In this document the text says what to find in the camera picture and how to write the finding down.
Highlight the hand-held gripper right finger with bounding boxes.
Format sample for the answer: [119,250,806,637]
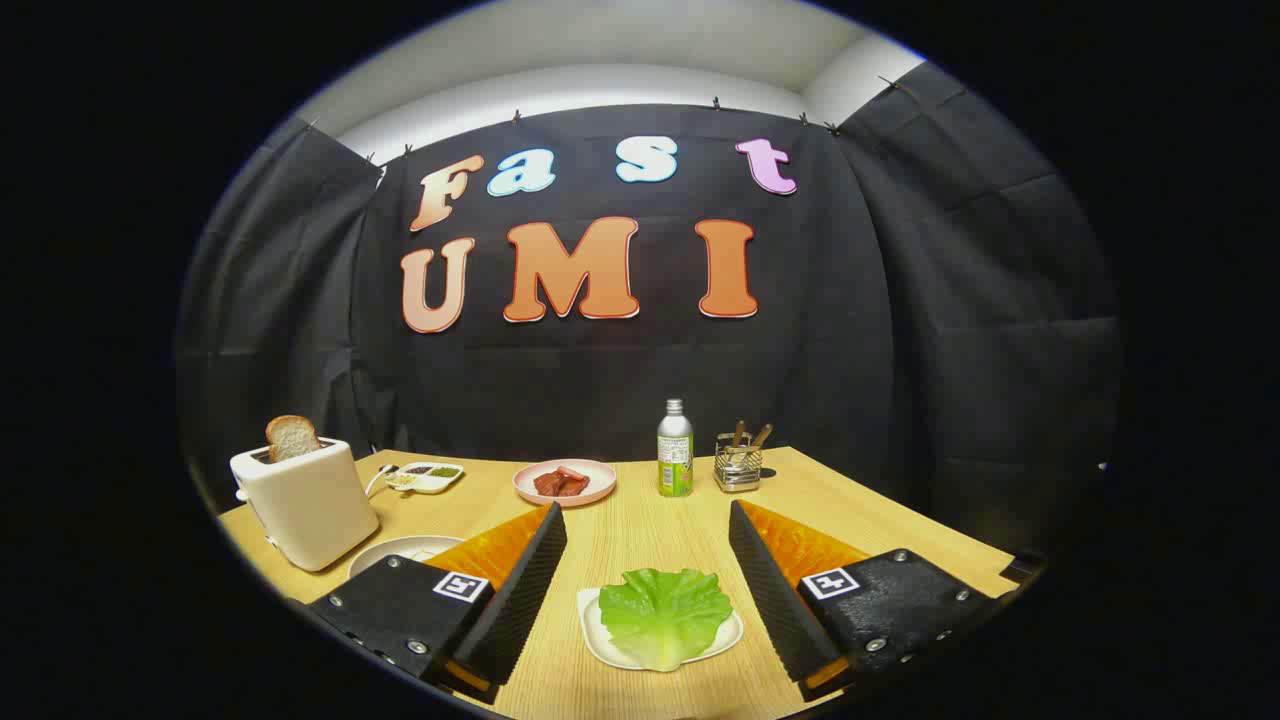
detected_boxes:
[727,499,1001,703]

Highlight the green lettuce leaf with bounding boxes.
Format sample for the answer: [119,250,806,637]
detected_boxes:
[598,568,734,673]

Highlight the white divided condiment dish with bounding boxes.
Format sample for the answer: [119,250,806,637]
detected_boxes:
[385,462,466,495]

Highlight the metal wire utensil holder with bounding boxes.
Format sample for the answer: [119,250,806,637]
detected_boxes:
[714,432,763,493]

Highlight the green label metal bottle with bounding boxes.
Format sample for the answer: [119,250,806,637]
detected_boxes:
[657,399,695,498]

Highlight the toasted bread slice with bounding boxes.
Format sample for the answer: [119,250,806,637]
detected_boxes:
[265,415,323,464]

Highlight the red meat pieces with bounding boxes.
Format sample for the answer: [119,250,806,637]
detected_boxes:
[533,465,591,498]

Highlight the white square plate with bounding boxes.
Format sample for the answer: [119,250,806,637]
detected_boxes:
[576,585,745,672]

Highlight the round white plate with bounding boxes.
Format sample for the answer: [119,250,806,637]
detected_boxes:
[348,535,466,581]

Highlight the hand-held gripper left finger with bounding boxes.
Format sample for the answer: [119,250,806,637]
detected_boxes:
[305,502,569,706]

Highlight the white toaster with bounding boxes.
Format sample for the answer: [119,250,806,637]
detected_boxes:
[229,438,382,573]

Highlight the pink plate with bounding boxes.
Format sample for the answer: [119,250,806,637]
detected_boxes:
[513,459,618,508]

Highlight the black backdrop cloth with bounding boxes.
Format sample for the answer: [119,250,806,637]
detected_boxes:
[175,62,1121,561]

